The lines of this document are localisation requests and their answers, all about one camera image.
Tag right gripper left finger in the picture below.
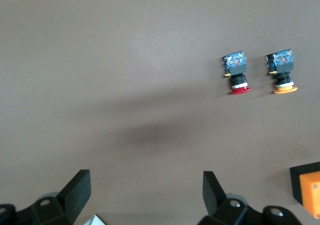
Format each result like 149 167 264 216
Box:
14 169 91 225

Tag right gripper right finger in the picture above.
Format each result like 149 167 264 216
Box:
197 170 263 225

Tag red push button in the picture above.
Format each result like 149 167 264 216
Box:
220 50 253 96

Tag yellow push button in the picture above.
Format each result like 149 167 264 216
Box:
265 48 299 95

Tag orange box with hole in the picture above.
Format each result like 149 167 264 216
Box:
289 161 320 220

